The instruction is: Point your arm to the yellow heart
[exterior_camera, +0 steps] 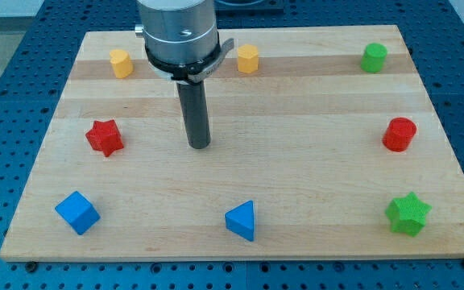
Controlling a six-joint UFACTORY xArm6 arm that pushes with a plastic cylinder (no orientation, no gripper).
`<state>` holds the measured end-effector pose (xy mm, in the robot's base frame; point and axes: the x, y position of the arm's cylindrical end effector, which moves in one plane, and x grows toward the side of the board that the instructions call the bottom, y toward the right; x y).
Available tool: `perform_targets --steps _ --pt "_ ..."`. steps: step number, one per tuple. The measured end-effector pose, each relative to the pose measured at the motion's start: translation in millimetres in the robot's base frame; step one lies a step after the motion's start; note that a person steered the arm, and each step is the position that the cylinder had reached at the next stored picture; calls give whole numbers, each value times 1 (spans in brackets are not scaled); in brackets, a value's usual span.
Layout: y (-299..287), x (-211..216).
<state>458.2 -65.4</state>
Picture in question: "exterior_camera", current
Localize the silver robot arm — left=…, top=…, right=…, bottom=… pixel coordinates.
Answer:
left=136, top=0, right=234, bottom=85

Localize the yellow heart block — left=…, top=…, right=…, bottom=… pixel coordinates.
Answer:
left=110, top=49, right=134, bottom=79

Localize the dark cylindrical pointer rod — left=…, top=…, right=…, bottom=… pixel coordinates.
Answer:
left=176, top=81, right=211, bottom=149

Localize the blue triangle block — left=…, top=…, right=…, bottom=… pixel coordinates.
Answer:
left=224, top=201, right=255, bottom=242

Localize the wooden board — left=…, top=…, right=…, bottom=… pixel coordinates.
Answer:
left=0, top=25, right=464, bottom=263

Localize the yellow hexagon block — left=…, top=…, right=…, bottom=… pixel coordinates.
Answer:
left=237, top=44, right=259, bottom=73

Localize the red star block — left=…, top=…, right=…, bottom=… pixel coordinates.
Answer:
left=85, top=119, right=124, bottom=157

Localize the red cylinder block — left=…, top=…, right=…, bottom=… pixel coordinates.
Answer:
left=382, top=117, right=417, bottom=152

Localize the blue cube block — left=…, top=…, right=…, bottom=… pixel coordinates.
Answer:
left=55, top=191, right=101, bottom=235

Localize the green cylinder block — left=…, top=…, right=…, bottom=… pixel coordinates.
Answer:
left=360, top=43, right=387, bottom=73

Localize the green star block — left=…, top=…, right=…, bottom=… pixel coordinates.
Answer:
left=385, top=192, right=433, bottom=237

